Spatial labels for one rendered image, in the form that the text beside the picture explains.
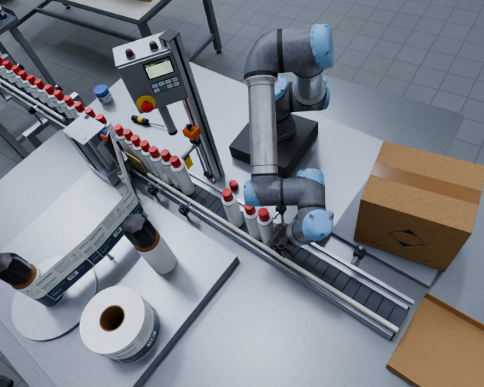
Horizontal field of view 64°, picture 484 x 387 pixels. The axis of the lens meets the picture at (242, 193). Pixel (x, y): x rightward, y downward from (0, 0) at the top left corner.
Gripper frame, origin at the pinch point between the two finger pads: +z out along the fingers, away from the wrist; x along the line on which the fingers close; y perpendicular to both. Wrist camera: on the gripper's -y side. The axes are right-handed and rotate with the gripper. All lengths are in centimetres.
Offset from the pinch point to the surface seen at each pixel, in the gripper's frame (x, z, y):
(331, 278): 20.9, -5.7, 0.4
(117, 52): -74, -20, -3
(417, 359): 51, -18, 6
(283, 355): 23.3, -1.3, 28.7
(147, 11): -140, 98, -94
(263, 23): -101, 166, -209
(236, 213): -16.0, 4.3, 1.9
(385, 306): 36.5, -14.7, -0.8
